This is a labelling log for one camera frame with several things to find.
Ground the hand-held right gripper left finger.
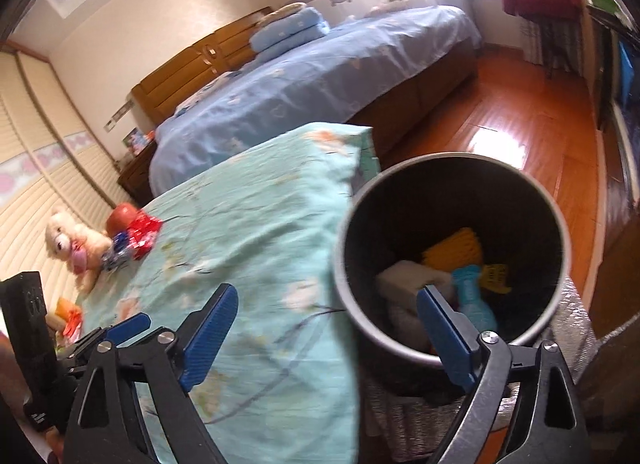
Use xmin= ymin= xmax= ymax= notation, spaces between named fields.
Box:
xmin=62 ymin=283 xmax=240 ymax=464

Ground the red round object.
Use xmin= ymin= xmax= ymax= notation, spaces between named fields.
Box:
xmin=106 ymin=204 xmax=138 ymax=235

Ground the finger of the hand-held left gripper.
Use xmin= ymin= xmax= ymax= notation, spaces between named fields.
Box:
xmin=62 ymin=313 xmax=152 ymax=375

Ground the red shiny packet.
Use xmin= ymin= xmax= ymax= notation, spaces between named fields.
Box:
xmin=125 ymin=213 xmax=163 ymax=260

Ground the wooden headboard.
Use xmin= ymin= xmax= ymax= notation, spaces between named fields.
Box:
xmin=131 ymin=6 xmax=273 ymax=127

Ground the teal floral blanket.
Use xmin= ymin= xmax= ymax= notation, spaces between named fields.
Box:
xmin=47 ymin=121 xmax=375 ymax=464

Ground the colourful box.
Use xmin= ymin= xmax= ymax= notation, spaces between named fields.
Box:
xmin=122 ymin=126 xmax=156 ymax=155

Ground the white plush dog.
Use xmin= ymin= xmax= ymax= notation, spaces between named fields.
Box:
xmin=45 ymin=210 xmax=115 ymax=293

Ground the yellow snack packet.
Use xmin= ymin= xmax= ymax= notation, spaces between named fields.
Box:
xmin=480 ymin=264 xmax=512 ymax=294

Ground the patterned curtain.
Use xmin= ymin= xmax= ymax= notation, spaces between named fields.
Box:
xmin=520 ymin=14 xmax=583 ymax=75

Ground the blue lollipop package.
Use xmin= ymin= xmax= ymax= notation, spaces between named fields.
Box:
xmin=450 ymin=264 xmax=500 ymax=335

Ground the white and black trash bin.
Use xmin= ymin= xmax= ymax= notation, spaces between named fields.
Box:
xmin=336 ymin=153 xmax=572 ymax=370

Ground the yellow ribbed packet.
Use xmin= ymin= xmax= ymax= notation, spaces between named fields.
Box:
xmin=421 ymin=227 xmax=483 ymax=270

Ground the brown pillow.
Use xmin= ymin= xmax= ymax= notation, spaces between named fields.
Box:
xmin=257 ymin=1 xmax=307 ymax=25

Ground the orange red snack bag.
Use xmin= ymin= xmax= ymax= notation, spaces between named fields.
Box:
xmin=50 ymin=296 xmax=83 ymax=345

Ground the white louvred wardrobe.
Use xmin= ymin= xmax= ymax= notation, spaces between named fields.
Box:
xmin=0 ymin=41 xmax=151 ymax=325

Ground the folded blue quilt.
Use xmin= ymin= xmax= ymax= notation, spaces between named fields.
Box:
xmin=250 ymin=6 xmax=331 ymax=64

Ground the grey woven basket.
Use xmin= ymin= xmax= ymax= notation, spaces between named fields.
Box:
xmin=360 ymin=276 xmax=598 ymax=462

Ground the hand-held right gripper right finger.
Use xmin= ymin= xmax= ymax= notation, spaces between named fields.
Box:
xmin=416 ymin=285 xmax=593 ymax=464

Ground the bed with blue sheet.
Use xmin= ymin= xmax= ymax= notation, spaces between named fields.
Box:
xmin=149 ymin=5 xmax=483 ymax=197

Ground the wooden nightstand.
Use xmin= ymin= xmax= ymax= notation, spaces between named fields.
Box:
xmin=117 ymin=136 xmax=158 ymax=207

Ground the blue shiny wrapper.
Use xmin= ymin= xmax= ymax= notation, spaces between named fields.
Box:
xmin=102 ymin=234 xmax=133 ymax=272

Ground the dark coat rack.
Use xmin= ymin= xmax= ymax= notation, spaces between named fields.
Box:
xmin=544 ymin=19 xmax=557 ymax=80

